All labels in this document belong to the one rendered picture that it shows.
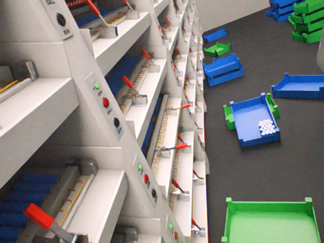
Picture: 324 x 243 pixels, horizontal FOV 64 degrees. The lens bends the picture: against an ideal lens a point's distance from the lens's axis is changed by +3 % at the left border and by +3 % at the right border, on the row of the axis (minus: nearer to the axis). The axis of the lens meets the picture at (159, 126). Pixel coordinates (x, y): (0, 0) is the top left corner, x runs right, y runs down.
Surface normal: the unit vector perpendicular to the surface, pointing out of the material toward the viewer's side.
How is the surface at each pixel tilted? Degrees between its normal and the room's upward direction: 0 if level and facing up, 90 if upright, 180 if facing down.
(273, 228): 0
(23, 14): 90
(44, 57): 90
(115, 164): 90
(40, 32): 90
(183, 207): 18
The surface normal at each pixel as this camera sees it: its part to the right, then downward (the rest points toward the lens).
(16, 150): 0.99, 0.02
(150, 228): -0.14, 0.52
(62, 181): -0.06, -0.86
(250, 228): -0.36, -0.82
